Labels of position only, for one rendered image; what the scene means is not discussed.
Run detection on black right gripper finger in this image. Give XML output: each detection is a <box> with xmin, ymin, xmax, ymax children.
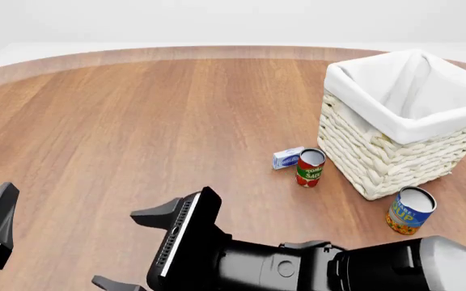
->
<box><xmin>91</xmin><ymin>274</ymin><xmax>150</xmax><ymax>291</ymax></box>
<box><xmin>129</xmin><ymin>196</ymin><xmax>184</xmax><ymax>232</ymax></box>

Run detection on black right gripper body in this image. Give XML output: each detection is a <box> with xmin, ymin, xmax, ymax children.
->
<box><xmin>146</xmin><ymin>186</ymin><xmax>233</xmax><ymax>291</ymax></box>

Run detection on cream woven wicker basket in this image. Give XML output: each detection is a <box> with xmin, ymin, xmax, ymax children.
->
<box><xmin>316</xmin><ymin>89</ymin><xmax>466</xmax><ymax>201</ymax></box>

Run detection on white cloth basket liner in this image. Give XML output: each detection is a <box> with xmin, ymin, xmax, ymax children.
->
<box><xmin>324</xmin><ymin>48</ymin><xmax>466</xmax><ymax>146</ymax></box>

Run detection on small blue and white box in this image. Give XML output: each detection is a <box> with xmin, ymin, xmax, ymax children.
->
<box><xmin>273</xmin><ymin>145</ymin><xmax>306</xmax><ymax>171</ymax></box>

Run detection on red tomato sauce can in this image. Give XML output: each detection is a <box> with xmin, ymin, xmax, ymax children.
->
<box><xmin>296</xmin><ymin>147</ymin><xmax>327</xmax><ymax>189</ymax></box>

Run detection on blue alphabet soup can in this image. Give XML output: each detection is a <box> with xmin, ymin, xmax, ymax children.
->
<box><xmin>385</xmin><ymin>185</ymin><xmax>438</xmax><ymax>236</ymax></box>

